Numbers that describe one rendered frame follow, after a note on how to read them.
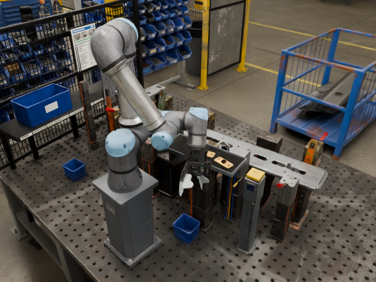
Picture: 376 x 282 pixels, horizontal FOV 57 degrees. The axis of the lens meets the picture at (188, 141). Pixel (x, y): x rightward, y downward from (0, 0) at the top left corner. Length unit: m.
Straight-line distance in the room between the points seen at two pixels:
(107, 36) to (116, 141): 0.40
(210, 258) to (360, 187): 1.05
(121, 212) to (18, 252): 1.53
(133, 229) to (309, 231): 0.91
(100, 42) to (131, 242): 0.88
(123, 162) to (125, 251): 0.47
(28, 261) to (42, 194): 0.76
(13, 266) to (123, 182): 1.56
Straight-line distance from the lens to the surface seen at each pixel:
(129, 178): 1.46
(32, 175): 2.40
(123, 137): 1.41
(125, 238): 1.64
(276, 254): 1.81
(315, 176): 1.82
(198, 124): 1.37
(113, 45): 1.25
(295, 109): 4.26
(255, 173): 1.50
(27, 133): 2.18
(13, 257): 2.93
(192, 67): 5.36
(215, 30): 4.91
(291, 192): 1.64
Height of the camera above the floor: 2.07
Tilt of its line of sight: 33 degrees down
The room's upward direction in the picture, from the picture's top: straight up
